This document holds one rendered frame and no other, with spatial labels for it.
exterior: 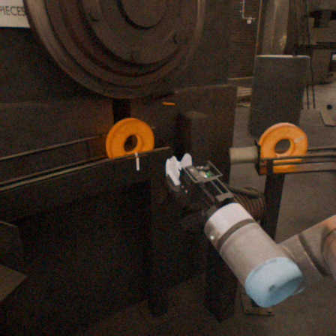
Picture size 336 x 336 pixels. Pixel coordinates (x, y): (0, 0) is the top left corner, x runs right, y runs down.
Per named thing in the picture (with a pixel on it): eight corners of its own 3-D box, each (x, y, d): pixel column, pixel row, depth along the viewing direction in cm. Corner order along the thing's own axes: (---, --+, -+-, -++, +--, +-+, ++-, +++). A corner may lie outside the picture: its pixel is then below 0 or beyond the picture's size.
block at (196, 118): (174, 174, 112) (174, 112, 103) (191, 170, 116) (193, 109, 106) (190, 185, 103) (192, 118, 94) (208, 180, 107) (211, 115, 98)
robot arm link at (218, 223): (246, 242, 60) (208, 259, 56) (231, 224, 63) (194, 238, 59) (261, 212, 55) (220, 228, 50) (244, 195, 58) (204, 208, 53)
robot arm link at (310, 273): (330, 280, 59) (319, 276, 50) (279, 302, 63) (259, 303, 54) (304, 237, 65) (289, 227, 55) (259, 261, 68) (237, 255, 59)
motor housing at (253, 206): (196, 305, 124) (200, 193, 103) (235, 285, 134) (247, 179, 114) (215, 329, 114) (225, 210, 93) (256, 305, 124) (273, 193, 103)
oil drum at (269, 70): (236, 130, 371) (243, 54, 336) (269, 124, 399) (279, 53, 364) (274, 142, 324) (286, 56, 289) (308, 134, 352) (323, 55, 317)
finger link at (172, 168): (172, 144, 70) (192, 167, 64) (168, 163, 73) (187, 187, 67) (160, 146, 68) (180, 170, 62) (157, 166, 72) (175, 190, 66)
